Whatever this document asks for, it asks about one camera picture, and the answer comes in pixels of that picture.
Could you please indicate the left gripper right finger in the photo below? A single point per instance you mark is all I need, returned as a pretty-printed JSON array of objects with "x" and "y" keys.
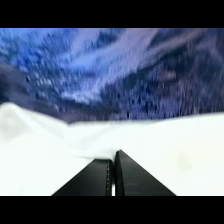
[{"x": 136, "y": 181}]

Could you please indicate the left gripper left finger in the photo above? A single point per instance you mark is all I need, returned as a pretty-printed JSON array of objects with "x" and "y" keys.
[{"x": 93, "y": 181}]

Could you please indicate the white shirt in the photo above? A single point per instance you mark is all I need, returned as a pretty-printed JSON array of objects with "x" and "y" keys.
[{"x": 173, "y": 153}]

